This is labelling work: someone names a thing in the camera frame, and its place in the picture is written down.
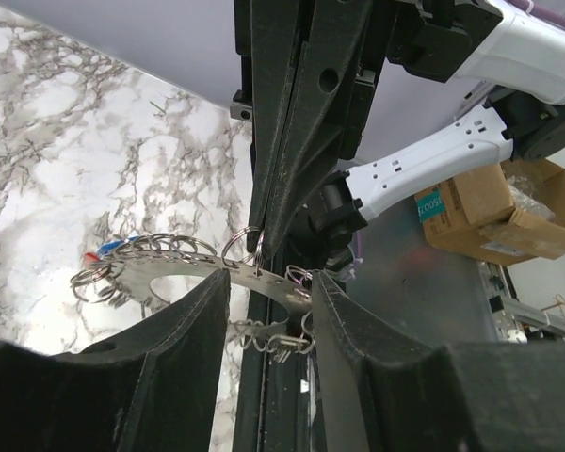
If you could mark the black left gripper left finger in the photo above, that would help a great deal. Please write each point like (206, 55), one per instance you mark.
(152, 387)

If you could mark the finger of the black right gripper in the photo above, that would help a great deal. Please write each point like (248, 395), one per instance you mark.
(338, 73)
(277, 30)

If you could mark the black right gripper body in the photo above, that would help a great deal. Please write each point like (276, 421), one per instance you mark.
(429, 39)

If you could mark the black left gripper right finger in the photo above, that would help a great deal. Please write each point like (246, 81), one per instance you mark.
(384, 391)

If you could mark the steel key ring organiser disc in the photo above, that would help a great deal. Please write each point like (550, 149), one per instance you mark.
(128, 274)

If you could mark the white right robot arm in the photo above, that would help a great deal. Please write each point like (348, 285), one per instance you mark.
(523, 117)

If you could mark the red key tag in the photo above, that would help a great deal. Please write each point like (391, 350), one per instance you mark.
(90, 257)

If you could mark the blue key tag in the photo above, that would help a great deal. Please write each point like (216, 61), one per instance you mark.
(106, 248)

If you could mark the brown cardboard box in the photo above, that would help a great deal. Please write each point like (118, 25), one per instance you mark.
(503, 214)

